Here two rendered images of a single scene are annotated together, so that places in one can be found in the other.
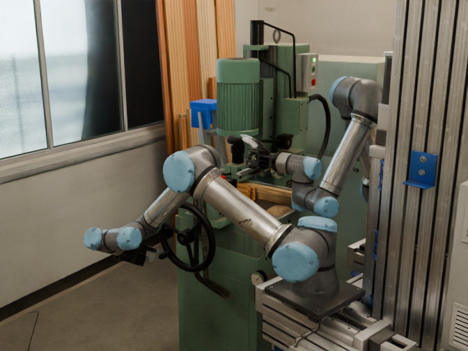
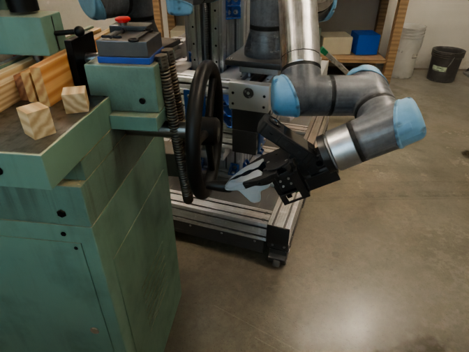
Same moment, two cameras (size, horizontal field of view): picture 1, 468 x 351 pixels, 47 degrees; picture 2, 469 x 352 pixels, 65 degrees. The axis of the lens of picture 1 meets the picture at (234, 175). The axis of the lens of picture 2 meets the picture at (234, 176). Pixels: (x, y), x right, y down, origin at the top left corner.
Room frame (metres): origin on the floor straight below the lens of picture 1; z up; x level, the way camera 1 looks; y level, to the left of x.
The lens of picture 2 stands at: (2.24, 0.83, 1.15)
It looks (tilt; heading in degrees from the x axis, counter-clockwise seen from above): 33 degrees down; 241
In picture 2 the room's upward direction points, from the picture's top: straight up
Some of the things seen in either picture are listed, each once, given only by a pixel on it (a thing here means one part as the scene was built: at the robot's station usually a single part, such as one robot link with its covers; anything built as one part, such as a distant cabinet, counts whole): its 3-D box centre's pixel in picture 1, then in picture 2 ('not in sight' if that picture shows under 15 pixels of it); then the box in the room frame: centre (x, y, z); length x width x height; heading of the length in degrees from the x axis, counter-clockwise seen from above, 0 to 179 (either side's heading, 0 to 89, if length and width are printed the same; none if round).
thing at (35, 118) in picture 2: not in sight; (36, 120); (2.26, 0.24, 0.92); 0.04 x 0.03 x 0.04; 111
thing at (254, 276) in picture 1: (259, 280); not in sight; (1.90, -0.10, 0.65); 0.06 x 0.04 x 0.08; 53
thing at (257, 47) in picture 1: (257, 41); not in sight; (2.34, -0.10, 1.54); 0.08 x 0.08 x 0.17; 53
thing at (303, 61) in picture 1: (306, 72); not in sight; (2.40, -0.32, 1.40); 0.10 x 0.06 x 0.16; 143
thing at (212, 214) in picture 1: (212, 202); (135, 77); (2.06, 0.09, 0.92); 0.15 x 0.13 x 0.09; 53
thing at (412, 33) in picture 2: not in sight; (403, 51); (-1.00, -1.57, 0.24); 0.31 x 0.29 x 0.47; 147
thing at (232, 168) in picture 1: (240, 171); (23, 35); (2.24, -0.03, 0.99); 0.14 x 0.07 x 0.09; 143
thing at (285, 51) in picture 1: (274, 123); not in sight; (2.46, -0.19, 1.16); 0.22 x 0.22 x 0.72; 53
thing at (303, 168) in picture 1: (303, 168); not in sight; (1.82, -0.25, 1.12); 0.11 x 0.08 x 0.09; 53
